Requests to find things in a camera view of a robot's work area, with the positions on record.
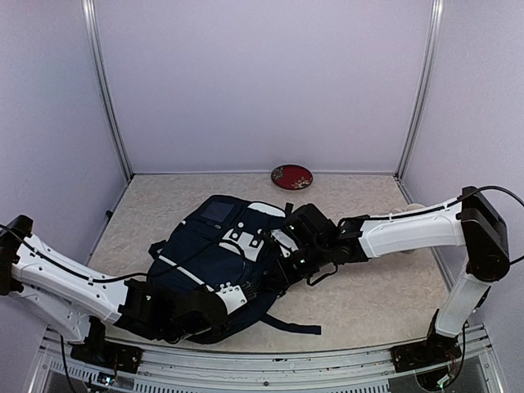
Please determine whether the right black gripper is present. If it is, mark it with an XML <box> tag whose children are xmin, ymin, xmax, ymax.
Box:
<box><xmin>265</xmin><ymin>238</ymin><xmax>330</xmax><ymax>287</ymax></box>

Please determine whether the navy blue backpack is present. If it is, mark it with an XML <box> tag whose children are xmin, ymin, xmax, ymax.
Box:
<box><xmin>147</xmin><ymin>195</ymin><xmax>322</xmax><ymax>345</ymax></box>

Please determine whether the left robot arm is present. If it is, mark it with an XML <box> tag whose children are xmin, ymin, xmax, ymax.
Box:
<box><xmin>1</xmin><ymin>215</ymin><xmax>255</xmax><ymax>373</ymax></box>

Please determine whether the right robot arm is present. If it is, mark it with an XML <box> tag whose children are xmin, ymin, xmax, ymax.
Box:
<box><xmin>271</xmin><ymin>185</ymin><xmax>516</xmax><ymax>373</ymax></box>

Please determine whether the red floral round dish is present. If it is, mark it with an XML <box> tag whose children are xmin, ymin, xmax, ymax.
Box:
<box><xmin>270</xmin><ymin>164</ymin><xmax>314</xmax><ymax>191</ymax></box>

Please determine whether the beige ceramic mug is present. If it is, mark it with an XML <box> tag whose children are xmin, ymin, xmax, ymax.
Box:
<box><xmin>391</xmin><ymin>203</ymin><xmax>424</xmax><ymax>214</ymax></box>

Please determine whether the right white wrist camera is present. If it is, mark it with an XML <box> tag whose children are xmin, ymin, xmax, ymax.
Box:
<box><xmin>270</xmin><ymin>229</ymin><xmax>299</xmax><ymax>258</ymax></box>

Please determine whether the front aluminium rail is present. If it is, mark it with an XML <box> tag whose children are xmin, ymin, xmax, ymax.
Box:
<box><xmin>28</xmin><ymin>323</ymin><xmax>508</xmax><ymax>393</ymax></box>

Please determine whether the right aluminium frame post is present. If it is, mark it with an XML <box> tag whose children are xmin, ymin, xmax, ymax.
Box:
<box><xmin>395</xmin><ymin>0</ymin><xmax>445</xmax><ymax>182</ymax></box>

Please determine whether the aluminium frame post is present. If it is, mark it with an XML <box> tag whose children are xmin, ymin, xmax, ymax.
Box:
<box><xmin>395</xmin><ymin>0</ymin><xmax>445</xmax><ymax>182</ymax></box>
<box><xmin>81</xmin><ymin>0</ymin><xmax>134</xmax><ymax>184</ymax></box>

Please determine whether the left aluminium frame post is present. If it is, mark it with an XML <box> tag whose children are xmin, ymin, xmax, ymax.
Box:
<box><xmin>81</xmin><ymin>0</ymin><xmax>134</xmax><ymax>184</ymax></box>

